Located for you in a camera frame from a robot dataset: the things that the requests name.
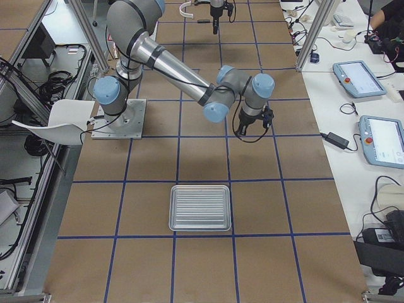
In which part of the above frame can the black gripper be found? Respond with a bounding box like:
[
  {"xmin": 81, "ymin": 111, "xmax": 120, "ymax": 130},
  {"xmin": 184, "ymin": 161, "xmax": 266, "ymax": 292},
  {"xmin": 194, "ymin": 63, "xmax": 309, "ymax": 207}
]
[
  {"xmin": 237, "ymin": 105, "xmax": 273, "ymax": 137},
  {"xmin": 210, "ymin": 6, "xmax": 224, "ymax": 35}
]

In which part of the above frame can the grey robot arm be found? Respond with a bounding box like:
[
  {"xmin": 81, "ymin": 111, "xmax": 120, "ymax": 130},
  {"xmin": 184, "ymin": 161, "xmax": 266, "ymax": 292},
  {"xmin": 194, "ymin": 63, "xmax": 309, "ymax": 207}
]
[
  {"xmin": 193, "ymin": 0, "xmax": 237, "ymax": 35},
  {"xmin": 93, "ymin": 1, "xmax": 275, "ymax": 138}
]

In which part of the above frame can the silver metal tray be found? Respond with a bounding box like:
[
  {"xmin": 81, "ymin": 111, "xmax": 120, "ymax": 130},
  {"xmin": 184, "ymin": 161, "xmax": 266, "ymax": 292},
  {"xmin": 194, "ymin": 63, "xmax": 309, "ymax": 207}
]
[{"xmin": 169, "ymin": 184, "xmax": 232, "ymax": 232}]

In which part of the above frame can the white curved plastic part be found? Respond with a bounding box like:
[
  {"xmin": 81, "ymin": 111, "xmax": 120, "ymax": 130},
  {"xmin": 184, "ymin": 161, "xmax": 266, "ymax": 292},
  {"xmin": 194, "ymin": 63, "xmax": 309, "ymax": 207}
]
[{"xmin": 179, "ymin": 1, "xmax": 194, "ymax": 19}]

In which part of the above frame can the black power adapter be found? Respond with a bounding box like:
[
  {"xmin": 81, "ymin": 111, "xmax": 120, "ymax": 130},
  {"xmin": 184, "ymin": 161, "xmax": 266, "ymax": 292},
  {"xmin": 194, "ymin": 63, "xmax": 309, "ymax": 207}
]
[{"xmin": 320, "ymin": 132, "xmax": 349, "ymax": 150}]

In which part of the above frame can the blue teach pendant far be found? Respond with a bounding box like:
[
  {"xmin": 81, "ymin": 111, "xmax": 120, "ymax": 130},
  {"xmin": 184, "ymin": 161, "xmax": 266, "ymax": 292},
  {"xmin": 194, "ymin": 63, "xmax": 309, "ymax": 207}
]
[{"xmin": 333, "ymin": 61, "xmax": 387, "ymax": 98}]

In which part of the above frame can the blue teach pendant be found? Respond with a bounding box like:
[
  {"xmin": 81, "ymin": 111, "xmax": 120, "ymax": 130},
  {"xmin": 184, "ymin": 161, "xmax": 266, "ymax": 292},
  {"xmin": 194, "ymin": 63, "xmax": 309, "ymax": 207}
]
[
  {"xmin": 333, "ymin": 61, "xmax": 387, "ymax": 98},
  {"xmin": 359, "ymin": 116, "xmax": 403, "ymax": 169}
]

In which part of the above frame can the blue teach pendant near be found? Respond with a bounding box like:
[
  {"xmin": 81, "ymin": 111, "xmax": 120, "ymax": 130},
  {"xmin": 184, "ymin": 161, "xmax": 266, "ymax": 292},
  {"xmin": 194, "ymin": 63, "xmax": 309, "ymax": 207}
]
[{"xmin": 359, "ymin": 116, "xmax": 403, "ymax": 169}]

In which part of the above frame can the white plastic chair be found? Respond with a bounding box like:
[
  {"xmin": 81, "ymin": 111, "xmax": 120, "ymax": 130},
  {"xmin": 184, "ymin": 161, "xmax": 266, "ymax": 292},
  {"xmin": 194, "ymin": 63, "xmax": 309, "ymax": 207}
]
[{"xmin": 12, "ymin": 99, "xmax": 95, "ymax": 145}]

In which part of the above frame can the aluminium frame post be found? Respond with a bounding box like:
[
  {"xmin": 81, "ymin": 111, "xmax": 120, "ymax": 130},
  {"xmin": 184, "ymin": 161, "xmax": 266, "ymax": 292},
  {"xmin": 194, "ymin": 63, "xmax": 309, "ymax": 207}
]
[{"xmin": 295, "ymin": 0, "xmax": 333, "ymax": 72}]

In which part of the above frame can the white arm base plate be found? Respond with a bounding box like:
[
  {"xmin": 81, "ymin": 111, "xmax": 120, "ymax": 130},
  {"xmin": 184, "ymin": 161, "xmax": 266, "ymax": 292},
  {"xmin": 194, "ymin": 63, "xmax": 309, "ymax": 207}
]
[{"xmin": 92, "ymin": 99, "xmax": 147, "ymax": 140}]

